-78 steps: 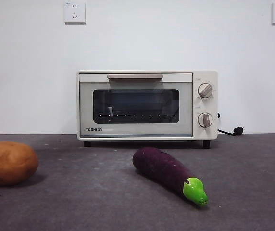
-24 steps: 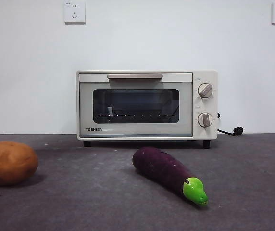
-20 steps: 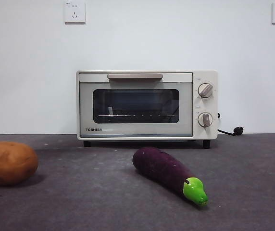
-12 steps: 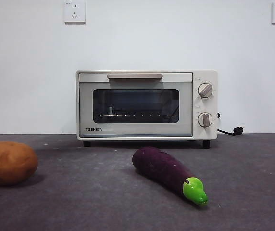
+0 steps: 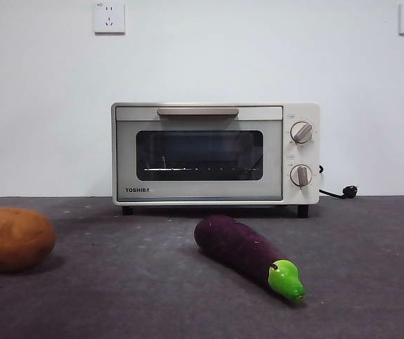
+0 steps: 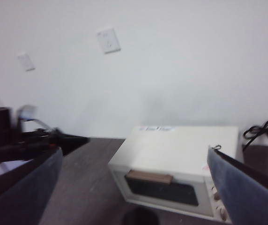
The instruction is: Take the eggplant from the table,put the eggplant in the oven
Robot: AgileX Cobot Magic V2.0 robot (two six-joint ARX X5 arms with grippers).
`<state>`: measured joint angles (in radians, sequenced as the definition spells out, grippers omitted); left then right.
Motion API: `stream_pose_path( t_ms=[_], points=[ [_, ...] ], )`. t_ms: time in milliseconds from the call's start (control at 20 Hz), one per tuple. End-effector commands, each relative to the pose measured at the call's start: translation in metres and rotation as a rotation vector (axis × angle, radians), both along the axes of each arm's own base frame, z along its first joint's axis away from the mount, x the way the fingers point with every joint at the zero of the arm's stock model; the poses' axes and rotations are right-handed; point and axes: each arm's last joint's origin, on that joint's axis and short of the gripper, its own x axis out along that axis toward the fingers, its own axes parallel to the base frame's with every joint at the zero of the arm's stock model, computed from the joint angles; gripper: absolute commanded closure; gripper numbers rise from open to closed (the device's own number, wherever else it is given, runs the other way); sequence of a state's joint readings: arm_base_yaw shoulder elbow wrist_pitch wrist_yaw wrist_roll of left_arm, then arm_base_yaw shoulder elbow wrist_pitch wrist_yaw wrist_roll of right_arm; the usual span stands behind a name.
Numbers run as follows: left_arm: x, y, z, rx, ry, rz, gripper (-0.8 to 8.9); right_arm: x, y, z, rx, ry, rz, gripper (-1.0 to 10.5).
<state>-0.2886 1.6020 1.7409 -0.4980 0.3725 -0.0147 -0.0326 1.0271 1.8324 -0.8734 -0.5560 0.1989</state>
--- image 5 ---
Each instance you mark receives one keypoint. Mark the white glass oven door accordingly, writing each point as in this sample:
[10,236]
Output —
[128,159]

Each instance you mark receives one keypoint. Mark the beige oven knob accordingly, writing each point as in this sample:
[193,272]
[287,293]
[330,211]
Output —
[301,132]
[301,175]

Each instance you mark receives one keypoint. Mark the white Toshiba toaster oven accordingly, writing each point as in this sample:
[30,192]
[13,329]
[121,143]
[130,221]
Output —
[301,155]

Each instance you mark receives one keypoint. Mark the brown potato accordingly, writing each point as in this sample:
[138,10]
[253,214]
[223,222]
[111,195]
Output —
[11,240]

